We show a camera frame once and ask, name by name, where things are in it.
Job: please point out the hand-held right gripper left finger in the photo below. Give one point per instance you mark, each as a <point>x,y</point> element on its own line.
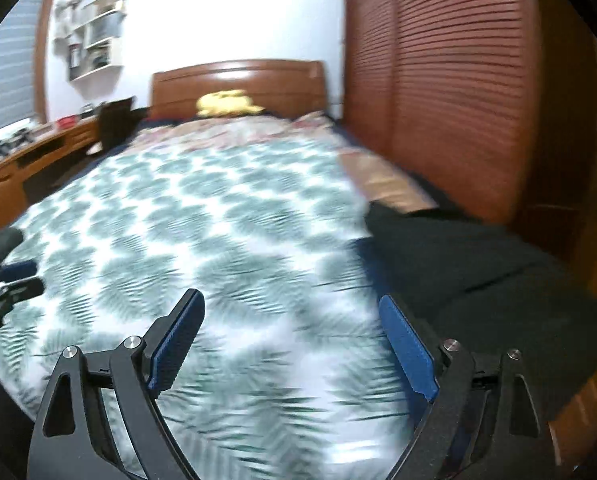
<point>176,345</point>

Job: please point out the wooden window frame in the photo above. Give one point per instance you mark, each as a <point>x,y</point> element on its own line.
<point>42,50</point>

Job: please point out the wooden bed headboard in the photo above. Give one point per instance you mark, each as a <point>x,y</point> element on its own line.
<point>178,90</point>

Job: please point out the white wall shelf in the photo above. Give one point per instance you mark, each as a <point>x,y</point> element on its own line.
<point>113,55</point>

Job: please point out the dark wooden chair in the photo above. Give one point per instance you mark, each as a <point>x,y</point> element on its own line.
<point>113,120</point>

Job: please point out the yellow plush toy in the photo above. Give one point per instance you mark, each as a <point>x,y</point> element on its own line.
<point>223,102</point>

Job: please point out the wooden door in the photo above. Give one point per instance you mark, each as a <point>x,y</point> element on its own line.
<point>568,135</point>

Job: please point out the wooden bed with leaf bedspread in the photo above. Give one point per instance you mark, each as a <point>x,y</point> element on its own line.
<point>203,220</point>

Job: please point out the red basket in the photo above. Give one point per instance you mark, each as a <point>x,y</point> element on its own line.
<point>68,121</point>

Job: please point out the grey window blind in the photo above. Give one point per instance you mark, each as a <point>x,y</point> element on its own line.
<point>8,70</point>

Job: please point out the row of shelf books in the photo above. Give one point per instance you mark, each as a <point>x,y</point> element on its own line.
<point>76,57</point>

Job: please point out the brown bed mat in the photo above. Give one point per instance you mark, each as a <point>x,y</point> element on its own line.
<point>378,175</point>

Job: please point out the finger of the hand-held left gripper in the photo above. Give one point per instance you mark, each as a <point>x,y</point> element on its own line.
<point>16,269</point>
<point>23,289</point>

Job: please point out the black buttoned coat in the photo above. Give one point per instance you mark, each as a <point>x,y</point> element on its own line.
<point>478,270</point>

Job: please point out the wooden slatted wardrobe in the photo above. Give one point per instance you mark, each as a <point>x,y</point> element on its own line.
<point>428,60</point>

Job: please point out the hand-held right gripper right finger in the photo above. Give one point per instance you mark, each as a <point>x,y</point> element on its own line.
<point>408,345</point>

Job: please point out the floral quilt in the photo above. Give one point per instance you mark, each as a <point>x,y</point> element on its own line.
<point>228,130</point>

